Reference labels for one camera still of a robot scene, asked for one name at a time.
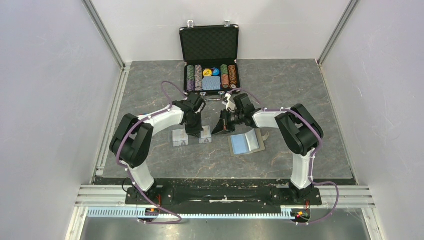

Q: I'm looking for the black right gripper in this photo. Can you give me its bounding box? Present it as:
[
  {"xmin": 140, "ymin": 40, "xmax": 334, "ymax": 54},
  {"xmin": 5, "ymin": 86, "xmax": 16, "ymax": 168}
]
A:
[{"xmin": 212, "ymin": 109, "xmax": 245, "ymax": 136}]

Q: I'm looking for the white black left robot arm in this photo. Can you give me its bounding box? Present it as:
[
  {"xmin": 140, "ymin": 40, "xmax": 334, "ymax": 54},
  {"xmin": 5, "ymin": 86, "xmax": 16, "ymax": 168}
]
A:
[{"xmin": 109, "ymin": 93, "xmax": 206, "ymax": 204}]

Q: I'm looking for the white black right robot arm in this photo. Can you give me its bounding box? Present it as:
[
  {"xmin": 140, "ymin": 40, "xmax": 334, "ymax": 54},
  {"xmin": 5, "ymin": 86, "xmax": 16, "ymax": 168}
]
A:
[{"xmin": 212, "ymin": 93, "xmax": 324, "ymax": 204}]

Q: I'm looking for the clear plastic card sleeve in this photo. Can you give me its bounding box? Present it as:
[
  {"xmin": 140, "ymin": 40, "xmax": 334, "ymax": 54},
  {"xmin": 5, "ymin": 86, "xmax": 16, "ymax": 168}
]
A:
[{"xmin": 169, "ymin": 125, "xmax": 213, "ymax": 147}]

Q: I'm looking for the blue playing card deck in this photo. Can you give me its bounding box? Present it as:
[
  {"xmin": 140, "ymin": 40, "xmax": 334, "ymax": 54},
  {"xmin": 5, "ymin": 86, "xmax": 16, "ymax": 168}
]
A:
[{"xmin": 202, "ymin": 76, "xmax": 221, "ymax": 91}]

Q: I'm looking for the blue dealer button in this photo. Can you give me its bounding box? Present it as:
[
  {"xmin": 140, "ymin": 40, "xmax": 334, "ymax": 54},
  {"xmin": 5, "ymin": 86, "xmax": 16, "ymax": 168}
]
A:
[{"xmin": 211, "ymin": 67, "xmax": 220, "ymax": 76}]

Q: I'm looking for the yellow dealer button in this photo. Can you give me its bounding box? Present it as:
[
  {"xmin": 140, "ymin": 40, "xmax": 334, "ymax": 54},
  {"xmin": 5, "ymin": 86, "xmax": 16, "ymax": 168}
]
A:
[{"xmin": 202, "ymin": 68, "xmax": 213, "ymax": 77}]

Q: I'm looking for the orange brown chip stack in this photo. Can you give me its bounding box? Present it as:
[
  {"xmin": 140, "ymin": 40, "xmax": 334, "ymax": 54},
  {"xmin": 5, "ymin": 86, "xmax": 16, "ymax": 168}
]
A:
[{"xmin": 228, "ymin": 65, "xmax": 238, "ymax": 89}]

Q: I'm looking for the green orange chip stack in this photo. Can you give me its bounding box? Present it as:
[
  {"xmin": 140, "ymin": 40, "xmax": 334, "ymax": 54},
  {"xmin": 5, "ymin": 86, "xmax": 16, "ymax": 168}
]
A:
[{"xmin": 220, "ymin": 64, "xmax": 230, "ymax": 89}]

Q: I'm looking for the grey purple chip stack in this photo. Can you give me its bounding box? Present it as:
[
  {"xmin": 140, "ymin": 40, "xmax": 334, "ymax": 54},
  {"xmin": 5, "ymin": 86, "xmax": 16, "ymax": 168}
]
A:
[{"xmin": 194, "ymin": 64, "xmax": 203, "ymax": 91}]

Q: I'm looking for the purple green chip stack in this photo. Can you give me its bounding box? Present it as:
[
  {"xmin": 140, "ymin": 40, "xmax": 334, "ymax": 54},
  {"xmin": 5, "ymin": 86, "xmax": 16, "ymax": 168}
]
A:
[{"xmin": 186, "ymin": 65, "xmax": 195, "ymax": 92}]

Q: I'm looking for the black poker chip case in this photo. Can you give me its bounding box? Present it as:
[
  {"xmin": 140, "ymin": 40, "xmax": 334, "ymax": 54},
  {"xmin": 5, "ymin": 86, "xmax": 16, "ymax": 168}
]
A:
[{"xmin": 179, "ymin": 20, "xmax": 241, "ymax": 96}]

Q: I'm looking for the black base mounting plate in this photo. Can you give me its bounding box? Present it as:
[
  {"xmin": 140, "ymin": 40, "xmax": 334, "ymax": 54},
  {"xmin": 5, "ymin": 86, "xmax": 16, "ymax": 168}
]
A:
[{"xmin": 145, "ymin": 178, "xmax": 322, "ymax": 214}]

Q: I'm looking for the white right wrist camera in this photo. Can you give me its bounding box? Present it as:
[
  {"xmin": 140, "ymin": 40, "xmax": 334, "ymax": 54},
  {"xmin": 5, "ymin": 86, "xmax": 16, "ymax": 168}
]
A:
[{"xmin": 222, "ymin": 93, "xmax": 237, "ymax": 112}]

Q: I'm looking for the aluminium frame rail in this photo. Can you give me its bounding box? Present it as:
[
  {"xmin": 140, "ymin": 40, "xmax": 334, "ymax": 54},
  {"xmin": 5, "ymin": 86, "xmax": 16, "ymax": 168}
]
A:
[{"xmin": 75, "ymin": 185, "xmax": 376, "ymax": 209}]

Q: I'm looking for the white slotted cable duct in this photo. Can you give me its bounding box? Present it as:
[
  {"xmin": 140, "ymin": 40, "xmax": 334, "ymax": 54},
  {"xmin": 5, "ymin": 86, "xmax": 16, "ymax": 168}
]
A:
[{"xmin": 87, "ymin": 206, "xmax": 295, "ymax": 220}]

